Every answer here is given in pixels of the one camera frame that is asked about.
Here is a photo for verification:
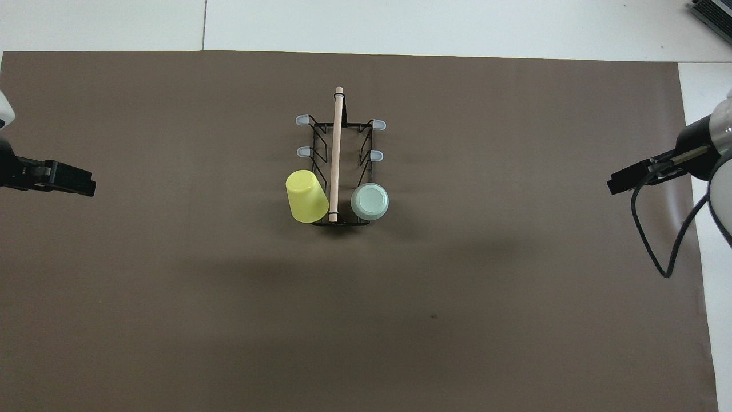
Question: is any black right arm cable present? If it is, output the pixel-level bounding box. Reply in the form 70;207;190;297
631;146;732;279

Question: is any pale green plastic cup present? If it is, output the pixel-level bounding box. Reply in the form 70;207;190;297
350;182;390;221

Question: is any black wire cup rack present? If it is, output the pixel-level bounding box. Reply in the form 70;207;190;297
295;87;387;227

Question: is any black ribbed device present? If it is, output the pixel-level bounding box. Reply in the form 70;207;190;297
689;0;732;29

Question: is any brown table mat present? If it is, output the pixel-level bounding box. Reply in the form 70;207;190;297
0;50;720;412

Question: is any yellow plastic cup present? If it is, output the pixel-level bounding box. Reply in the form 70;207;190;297
285;169;330;224

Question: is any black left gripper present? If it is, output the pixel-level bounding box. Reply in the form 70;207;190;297
0;137;97;197

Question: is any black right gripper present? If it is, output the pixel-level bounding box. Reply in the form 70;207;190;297
607;116;720;195

